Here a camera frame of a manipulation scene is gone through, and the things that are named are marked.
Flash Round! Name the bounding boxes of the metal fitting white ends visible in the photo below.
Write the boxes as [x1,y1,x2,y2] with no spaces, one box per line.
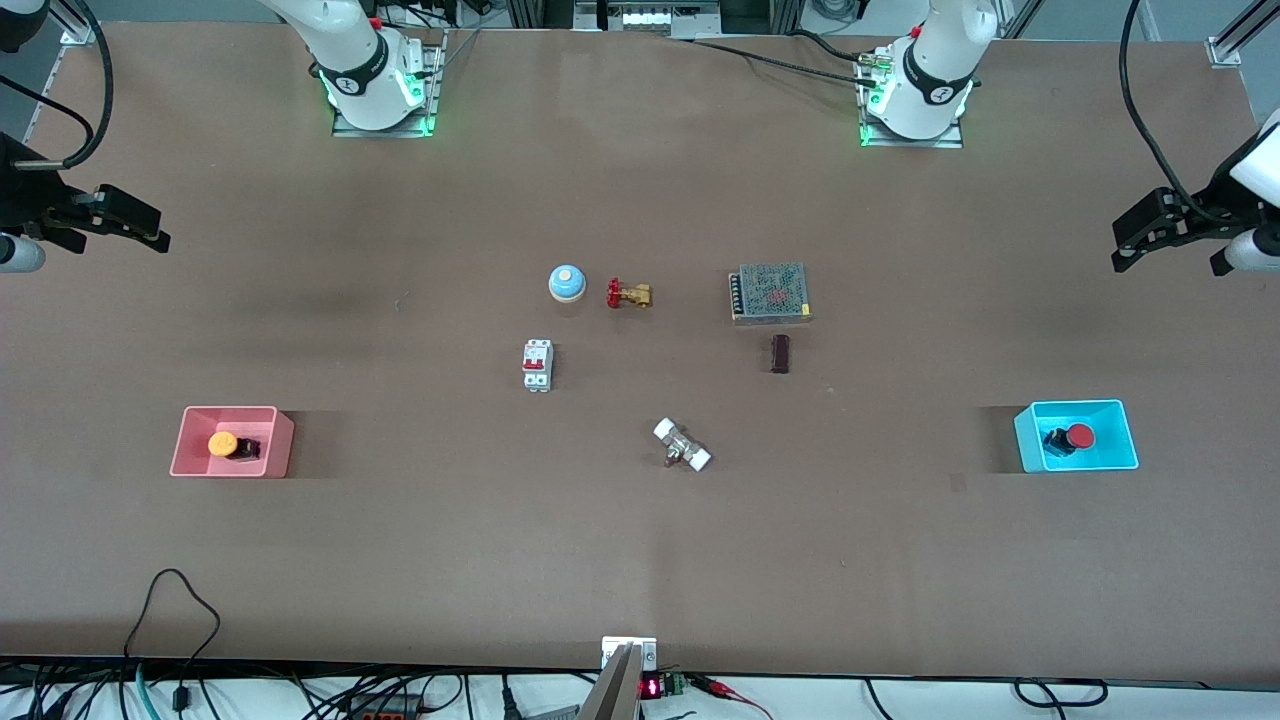
[653,417,713,473]

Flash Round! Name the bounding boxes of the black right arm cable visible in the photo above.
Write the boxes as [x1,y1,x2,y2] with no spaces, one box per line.
[0,76,96,141]
[15,0,116,171]

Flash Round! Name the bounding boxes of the yellow push button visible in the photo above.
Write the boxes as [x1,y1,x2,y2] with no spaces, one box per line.
[207,430,263,463]

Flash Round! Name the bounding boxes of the metal mesh power supply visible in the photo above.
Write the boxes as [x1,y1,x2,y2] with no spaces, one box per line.
[728,262,813,327]

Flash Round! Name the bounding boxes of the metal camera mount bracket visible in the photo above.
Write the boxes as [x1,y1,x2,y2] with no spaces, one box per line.
[578,636,659,720]

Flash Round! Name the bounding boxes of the black base power cable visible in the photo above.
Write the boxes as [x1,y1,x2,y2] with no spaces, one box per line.
[668,36,873,79]

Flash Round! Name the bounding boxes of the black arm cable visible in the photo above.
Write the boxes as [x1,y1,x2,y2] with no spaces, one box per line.
[1117,0,1216,221]
[0,76,96,141]
[15,0,116,171]

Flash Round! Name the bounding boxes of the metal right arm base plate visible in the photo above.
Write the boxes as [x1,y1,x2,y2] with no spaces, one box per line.
[331,28,447,139]

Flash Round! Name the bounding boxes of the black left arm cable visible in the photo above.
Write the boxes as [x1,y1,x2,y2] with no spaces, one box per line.
[1117,0,1216,221]

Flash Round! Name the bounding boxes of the thin black looped cable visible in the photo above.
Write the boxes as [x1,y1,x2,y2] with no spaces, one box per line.
[122,568,223,713]

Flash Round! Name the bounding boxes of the cyan plastic box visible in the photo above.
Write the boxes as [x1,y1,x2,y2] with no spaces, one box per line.
[1013,399,1140,474]

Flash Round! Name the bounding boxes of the pink plastic box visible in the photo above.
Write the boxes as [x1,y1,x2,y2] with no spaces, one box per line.
[169,405,296,479]

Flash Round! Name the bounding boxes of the white power strip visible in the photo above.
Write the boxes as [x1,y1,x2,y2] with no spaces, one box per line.
[574,0,723,37]

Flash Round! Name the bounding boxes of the aluminium profile corner post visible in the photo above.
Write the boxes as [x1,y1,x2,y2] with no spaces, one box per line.
[1207,0,1280,69]

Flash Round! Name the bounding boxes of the black coiled floor cable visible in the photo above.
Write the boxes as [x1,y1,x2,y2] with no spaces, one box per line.
[1013,678,1109,709]

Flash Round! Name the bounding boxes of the red push button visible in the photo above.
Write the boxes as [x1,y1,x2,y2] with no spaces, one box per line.
[1043,423,1097,459]

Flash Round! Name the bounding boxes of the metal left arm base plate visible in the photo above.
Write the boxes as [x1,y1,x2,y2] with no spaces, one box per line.
[858,50,965,150]

